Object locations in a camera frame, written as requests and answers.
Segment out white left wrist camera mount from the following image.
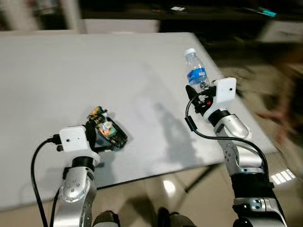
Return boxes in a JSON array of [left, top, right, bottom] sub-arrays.
[[59, 125, 100, 166]]

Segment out small teal object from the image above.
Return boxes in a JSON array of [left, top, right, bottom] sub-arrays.
[[255, 7, 277, 17]]

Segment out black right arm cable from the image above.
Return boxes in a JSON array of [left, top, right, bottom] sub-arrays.
[[185, 96, 271, 183]]

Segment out robot right leg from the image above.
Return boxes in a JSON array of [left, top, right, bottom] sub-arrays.
[[156, 207, 191, 227]]

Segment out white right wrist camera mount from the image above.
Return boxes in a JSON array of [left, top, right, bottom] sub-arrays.
[[204, 78, 238, 119]]

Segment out white box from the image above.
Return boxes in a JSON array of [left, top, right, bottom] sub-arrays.
[[258, 21, 303, 44]]

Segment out white glass door cabinet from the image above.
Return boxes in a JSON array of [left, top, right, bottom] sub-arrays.
[[0, 0, 86, 34]]

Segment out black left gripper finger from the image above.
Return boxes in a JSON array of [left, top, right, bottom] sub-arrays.
[[85, 120, 98, 143]]

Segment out robot leg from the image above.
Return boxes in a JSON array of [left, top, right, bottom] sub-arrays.
[[92, 210, 122, 227], [156, 207, 191, 227]]

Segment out dark wooden shelf unit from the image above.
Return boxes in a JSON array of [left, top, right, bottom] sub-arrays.
[[78, 0, 303, 52]]

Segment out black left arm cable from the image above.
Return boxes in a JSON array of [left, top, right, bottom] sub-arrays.
[[30, 134, 62, 227]]

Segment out person's bare foot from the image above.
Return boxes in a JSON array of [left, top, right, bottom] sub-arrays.
[[257, 109, 300, 142]]

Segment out clear plastic bottle blue label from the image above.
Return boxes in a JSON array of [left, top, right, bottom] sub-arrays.
[[183, 48, 212, 93]]

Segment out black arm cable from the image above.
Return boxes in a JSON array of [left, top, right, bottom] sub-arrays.
[[30, 134, 62, 227], [185, 96, 271, 183]]

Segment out white flat panel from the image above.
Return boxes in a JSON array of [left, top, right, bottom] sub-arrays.
[[83, 19, 161, 34]]

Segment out black metal table leg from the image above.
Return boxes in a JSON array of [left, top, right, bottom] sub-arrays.
[[184, 163, 221, 193]]

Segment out robot left leg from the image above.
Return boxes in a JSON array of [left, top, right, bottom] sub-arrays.
[[92, 210, 122, 227]]

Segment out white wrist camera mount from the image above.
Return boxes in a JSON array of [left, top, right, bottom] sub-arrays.
[[204, 78, 238, 119], [59, 125, 100, 166]]

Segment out black colourful snack wrapper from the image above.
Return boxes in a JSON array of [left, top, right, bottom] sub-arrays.
[[87, 106, 128, 150]]

